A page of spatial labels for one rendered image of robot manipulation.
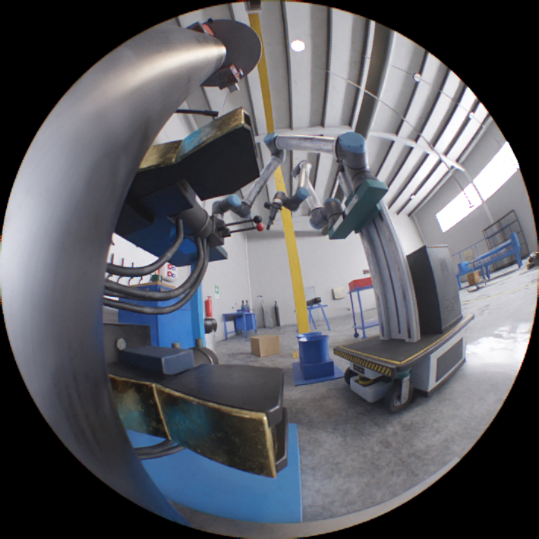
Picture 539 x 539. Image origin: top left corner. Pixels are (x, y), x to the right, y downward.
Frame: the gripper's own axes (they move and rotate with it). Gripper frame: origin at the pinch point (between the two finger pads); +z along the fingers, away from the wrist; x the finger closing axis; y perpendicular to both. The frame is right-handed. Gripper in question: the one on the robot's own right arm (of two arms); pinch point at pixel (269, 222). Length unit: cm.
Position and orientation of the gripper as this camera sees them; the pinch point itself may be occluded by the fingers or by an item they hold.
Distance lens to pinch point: 123.0
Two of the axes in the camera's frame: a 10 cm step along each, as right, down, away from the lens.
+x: -1.8, 4.0, 9.0
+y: 9.4, 3.3, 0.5
